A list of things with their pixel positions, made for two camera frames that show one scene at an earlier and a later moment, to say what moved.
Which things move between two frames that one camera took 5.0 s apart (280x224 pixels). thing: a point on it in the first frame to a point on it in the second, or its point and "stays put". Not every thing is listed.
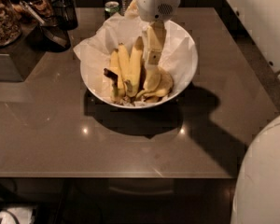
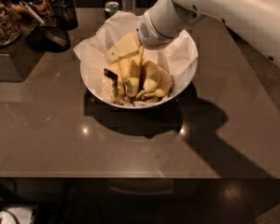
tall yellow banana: (135, 61) stays put
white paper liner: (177, 55) stays put
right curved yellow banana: (157, 82) stays put
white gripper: (154, 4) to (149, 34)
